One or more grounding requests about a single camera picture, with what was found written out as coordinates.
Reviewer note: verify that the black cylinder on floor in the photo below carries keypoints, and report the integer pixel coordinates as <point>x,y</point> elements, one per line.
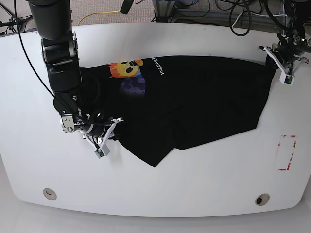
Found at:
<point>126,6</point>

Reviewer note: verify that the black tripod stand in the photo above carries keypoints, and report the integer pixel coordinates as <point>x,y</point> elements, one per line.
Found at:
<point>14,23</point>

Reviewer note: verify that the left table cable grommet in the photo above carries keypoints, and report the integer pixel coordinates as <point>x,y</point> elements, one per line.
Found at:
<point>49,194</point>

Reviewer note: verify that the aluminium frame base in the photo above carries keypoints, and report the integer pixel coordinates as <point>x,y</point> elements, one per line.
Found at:
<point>164,11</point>

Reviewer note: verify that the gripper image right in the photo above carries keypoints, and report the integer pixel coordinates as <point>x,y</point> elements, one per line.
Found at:
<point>287,55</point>

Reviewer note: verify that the right table cable grommet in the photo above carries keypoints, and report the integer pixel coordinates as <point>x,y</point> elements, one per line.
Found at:
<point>262,199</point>

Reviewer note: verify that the red tape rectangle marking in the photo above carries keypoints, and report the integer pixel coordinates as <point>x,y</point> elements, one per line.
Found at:
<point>285,152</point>

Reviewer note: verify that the table cable grommet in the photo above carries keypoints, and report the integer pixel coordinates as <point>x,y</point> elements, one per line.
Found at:
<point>262,199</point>
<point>49,194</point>

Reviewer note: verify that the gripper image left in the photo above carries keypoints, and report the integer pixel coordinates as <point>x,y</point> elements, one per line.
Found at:
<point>96,134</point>

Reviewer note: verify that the black printed T-shirt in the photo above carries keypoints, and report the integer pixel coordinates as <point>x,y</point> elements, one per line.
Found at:
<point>178,102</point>

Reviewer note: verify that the black cable loop floor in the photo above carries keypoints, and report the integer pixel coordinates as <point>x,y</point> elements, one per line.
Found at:
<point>253,9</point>

